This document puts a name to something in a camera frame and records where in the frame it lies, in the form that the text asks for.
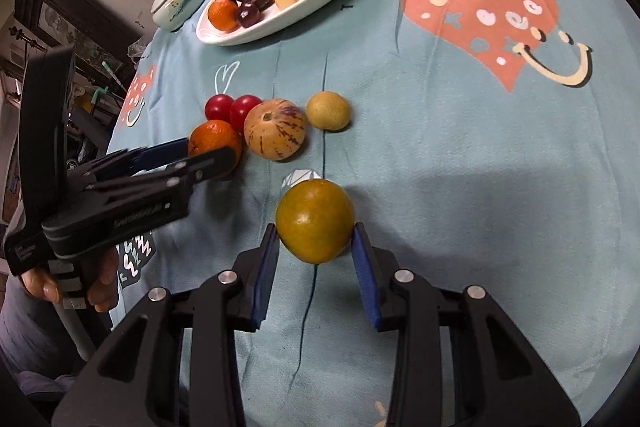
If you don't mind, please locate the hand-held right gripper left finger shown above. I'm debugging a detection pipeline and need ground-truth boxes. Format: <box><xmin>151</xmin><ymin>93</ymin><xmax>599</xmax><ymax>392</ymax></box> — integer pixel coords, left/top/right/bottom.
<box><xmin>51</xmin><ymin>223</ymin><xmax>281</xmax><ymax>427</ymax></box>

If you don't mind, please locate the large tangerine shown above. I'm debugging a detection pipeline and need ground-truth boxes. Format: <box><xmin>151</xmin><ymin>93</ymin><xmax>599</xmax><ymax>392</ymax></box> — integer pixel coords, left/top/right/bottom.
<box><xmin>188</xmin><ymin>120</ymin><xmax>244</xmax><ymax>178</ymax></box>

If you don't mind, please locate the printed blue tablecloth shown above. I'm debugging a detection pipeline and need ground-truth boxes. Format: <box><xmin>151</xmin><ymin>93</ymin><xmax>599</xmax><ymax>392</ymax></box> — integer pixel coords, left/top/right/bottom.
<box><xmin>106</xmin><ymin>0</ymin><xmax>640</xmax><ymax>427</ymax></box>

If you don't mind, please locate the small tangerine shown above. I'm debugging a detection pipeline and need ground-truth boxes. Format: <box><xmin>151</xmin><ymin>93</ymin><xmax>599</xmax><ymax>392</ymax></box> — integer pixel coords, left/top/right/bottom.
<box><xmin>207</xmin><ymin>0</ymin><xmax>241</xmax><ymax>32</ymax></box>

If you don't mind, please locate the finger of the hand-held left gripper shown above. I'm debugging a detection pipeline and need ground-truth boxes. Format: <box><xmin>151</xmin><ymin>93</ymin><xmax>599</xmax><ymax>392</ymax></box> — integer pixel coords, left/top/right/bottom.
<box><xmin>107</xmin><ymin>138</ymin><xmax>191</xmax><ymax>173</ymax></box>
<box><xmin>67</xmin><ymin>147</ymin><xmax>237</xmax><ymax>196</ymax></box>

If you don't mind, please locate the large dark red cherry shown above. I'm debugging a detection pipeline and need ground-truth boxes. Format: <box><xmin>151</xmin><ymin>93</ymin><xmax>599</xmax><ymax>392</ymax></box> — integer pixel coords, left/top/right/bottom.
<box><xmin>236</xmin><ymin>2</ymin><xmax>263</xmax><ymax>29</ymax></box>

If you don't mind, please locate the striped pepino melon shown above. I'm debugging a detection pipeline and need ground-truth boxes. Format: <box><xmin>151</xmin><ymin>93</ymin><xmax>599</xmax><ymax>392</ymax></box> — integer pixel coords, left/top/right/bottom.
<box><xmin>243</xmin><ymin>99</ymin><xmax>307</xmax><ymax>162</ymax></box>

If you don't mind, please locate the yellow-green round fruit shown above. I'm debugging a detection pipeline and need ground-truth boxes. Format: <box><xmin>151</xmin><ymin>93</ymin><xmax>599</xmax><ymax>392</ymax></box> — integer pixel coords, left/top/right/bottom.
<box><xmin>305</xmin><ymin>91</ymin><xmax>351</xmax><ymax>131</ymax></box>

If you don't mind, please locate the person's left hand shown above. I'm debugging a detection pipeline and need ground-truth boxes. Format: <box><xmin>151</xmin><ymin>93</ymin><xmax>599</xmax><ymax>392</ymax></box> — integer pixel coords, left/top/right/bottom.
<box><xmin>20</xmin><ymin>252</ymin><xmax>121</xmax><ymax>313</ymax></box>

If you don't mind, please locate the red cherry tomato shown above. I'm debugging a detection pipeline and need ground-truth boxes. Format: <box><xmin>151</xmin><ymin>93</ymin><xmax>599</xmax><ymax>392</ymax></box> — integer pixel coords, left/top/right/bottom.
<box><xmin>204</xmin><ymin>94</ymin><xmax>233</xmax><ymax>122</ymax></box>
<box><xmin>230</xmin><ymin>95</ymin><xmax>263</xmax><ymax>124</ymax></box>

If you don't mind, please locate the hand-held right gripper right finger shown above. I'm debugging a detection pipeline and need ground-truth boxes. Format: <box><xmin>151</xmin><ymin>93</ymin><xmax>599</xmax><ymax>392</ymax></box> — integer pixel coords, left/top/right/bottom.
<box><xmin>350</xmin><ymin>222</ymin><xmax>583</xmax><ymax>427</ymax></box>

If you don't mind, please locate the pale ceramic lidded bowl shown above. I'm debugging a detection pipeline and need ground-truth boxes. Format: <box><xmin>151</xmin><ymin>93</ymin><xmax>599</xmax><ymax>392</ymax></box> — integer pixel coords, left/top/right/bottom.
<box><xmin>151</xmin><ymin>0</ymin><xmax>206</xmax><ymax>32</ymax></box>

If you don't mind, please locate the dark framed painting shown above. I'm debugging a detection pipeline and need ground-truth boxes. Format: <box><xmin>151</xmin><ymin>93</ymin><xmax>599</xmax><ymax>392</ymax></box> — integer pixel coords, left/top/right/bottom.
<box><xmin>14</xmin><ymin>0</ymin><xmax>147</xmax><ymax>75</ymax></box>

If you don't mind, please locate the green tomato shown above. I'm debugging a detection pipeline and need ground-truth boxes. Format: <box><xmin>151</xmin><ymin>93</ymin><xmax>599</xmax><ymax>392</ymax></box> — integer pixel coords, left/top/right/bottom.
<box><xmin>275</xmin><ymin>179</ymin><xmax>356</xmax><ymax>264</ymax></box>

